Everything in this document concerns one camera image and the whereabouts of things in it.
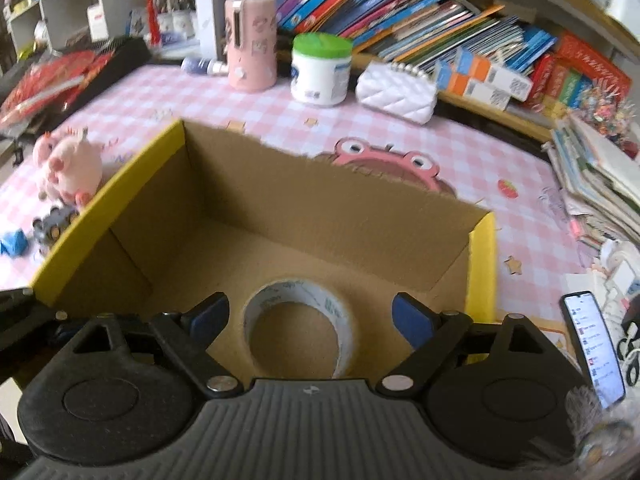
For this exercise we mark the clear packing tape roll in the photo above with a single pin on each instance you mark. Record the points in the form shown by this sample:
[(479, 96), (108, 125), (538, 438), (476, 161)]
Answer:
[(300, 290)]

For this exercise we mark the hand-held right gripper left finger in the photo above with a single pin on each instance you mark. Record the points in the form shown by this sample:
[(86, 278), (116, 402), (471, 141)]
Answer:
[(210, 320)]

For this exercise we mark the pink checked tablecloth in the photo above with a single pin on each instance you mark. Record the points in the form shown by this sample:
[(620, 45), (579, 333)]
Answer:
[(250, 105)]

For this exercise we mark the black toy car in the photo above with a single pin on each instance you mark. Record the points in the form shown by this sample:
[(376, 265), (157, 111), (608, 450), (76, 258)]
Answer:
[(50, 225)]

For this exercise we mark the small blue toy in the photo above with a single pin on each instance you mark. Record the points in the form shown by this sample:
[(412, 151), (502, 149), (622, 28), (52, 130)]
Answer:
[(12, 244)]

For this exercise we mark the row of colourful books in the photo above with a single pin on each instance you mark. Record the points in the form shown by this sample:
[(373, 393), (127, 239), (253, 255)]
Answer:
[(380, 5)]

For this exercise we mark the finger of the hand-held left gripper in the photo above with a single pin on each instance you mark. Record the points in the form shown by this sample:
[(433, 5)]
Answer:
[(20, 310)]

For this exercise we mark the pale pink plush pig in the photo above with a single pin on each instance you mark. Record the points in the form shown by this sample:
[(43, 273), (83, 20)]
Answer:
[(70, 165)]

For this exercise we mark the wooden bookshelf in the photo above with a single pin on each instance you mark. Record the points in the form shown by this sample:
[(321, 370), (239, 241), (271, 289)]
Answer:
[(490, 115)]

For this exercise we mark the red boxed book set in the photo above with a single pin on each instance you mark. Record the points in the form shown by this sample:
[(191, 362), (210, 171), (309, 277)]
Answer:
[(580, 75)]

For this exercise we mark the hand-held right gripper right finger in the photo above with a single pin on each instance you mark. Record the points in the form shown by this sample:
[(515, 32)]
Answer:
[(412, 322)]

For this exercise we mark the yellow cardboard box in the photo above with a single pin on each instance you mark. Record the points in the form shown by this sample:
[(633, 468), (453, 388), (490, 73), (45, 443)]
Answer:
[(300, 210)]

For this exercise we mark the pile of papers and booklets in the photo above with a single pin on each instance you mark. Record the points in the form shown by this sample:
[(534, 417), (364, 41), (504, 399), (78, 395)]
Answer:
[(595, 170)]

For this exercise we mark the black smartphone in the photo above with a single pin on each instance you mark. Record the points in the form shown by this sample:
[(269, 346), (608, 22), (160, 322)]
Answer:
[(595, 350)]

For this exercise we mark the stack of red packets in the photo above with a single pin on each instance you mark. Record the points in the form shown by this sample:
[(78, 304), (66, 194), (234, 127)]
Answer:
[(45, 82)]

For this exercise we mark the white pen cup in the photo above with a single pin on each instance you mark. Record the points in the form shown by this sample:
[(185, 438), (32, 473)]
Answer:
[(165, 22), (182, 25)]

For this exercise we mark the orange blue white carton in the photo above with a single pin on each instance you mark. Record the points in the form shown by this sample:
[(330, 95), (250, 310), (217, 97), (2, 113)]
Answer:
[(465, 85), (505, 77)]

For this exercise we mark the white quilted purse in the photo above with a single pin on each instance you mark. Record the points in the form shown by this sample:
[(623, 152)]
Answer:
[(395, 92)]

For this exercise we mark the pink cylindrical container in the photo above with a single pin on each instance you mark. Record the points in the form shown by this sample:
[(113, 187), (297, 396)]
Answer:
[(250, 45)]

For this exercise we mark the white tube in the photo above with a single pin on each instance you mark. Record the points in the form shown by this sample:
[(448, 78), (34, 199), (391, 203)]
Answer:
[(200, 66)]

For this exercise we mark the black electric keyboard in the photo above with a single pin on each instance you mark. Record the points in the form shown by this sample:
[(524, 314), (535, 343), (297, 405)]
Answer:
[(127, 52)]

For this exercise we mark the white jar green lid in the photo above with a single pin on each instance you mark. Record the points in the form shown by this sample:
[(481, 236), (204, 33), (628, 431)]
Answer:
[(320, 75)]

